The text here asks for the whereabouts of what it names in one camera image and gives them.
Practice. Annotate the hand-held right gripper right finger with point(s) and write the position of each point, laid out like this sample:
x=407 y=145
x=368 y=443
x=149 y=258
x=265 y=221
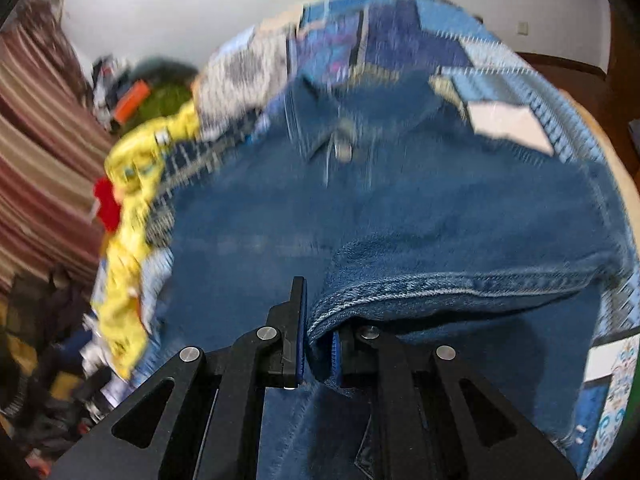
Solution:
x=336 y=360

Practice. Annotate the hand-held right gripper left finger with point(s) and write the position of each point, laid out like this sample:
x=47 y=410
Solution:
x=301 y=360

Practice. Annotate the blue denim jeans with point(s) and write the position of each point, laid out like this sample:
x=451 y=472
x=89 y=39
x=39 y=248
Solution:
x=425 y=210

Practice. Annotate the red plush cloth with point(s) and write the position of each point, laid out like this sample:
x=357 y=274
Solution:
x=107 y=205

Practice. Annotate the dark cluttered pile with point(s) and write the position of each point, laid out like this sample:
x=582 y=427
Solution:
x=45 y=360

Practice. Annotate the yellow printed garment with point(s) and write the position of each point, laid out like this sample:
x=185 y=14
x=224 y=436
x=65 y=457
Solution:
x=130 y=160

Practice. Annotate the green patterned cloth cover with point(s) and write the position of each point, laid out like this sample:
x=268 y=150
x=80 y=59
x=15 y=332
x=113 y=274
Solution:
x=170 y=100

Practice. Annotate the orange box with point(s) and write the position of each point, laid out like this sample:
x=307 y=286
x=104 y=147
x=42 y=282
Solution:
x=131 y=102

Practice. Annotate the striped brown curtain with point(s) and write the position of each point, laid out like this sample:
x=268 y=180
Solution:
x=40 y=160

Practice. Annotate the blue patchwork bedspread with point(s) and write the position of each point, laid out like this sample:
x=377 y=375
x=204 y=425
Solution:
x=400 y=25

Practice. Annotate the peach bed sheet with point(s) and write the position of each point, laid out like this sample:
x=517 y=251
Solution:
x=607 y=145

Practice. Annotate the white wall socket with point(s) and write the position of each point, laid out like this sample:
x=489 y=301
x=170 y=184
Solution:
x=523 y=27

